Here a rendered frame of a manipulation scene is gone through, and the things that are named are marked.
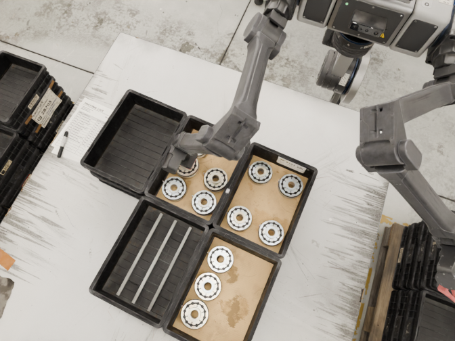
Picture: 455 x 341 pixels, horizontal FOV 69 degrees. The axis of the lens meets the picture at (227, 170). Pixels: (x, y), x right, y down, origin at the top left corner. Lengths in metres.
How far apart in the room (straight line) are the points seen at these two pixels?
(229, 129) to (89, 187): 1.05
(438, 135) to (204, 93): 1.83
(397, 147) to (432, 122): 2.22
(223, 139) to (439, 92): 0.55
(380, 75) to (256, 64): 2.17
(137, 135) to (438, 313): 1.74
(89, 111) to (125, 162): 0.43
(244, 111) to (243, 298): 0.83
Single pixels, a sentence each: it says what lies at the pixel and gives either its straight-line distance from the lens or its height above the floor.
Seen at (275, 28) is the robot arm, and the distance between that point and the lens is 1.03.
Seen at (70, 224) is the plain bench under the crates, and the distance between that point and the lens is 1.68.
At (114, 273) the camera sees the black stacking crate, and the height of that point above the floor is 0.83.
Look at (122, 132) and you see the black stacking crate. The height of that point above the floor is 0.83.
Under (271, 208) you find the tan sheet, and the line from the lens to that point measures 1.43.
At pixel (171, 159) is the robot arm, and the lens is 1.19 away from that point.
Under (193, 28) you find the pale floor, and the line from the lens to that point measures 3.01.
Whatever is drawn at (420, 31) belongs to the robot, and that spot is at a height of 1.47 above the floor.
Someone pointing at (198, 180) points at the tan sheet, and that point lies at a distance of 1.45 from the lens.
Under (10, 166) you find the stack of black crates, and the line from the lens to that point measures 2.30.
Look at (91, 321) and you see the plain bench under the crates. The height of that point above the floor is 0.70.
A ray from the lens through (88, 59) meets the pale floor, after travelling 2.99.
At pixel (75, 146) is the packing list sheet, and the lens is 1.79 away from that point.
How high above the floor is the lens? 2.21
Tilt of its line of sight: 70 degrees down
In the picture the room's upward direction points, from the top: 3 degrees clockwise
